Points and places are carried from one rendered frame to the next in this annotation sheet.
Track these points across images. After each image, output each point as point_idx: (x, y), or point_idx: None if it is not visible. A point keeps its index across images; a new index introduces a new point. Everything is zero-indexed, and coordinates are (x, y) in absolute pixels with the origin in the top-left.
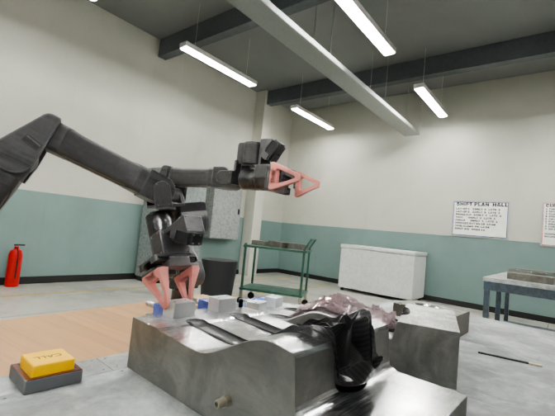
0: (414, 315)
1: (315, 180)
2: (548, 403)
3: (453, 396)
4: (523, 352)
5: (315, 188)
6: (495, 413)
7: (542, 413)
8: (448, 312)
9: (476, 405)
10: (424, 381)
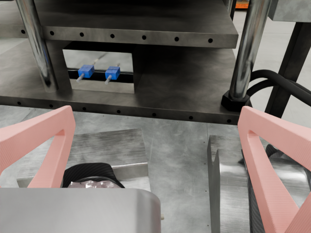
0: (102, 158)
1: (61, 116)
2: (122, 125)
3: (219, 138)
4: None
5: (71, 144)
6: (163, 142)
7: (141, 127)
8: (47, 141)
9: (159, 148)
10: (212, 150)
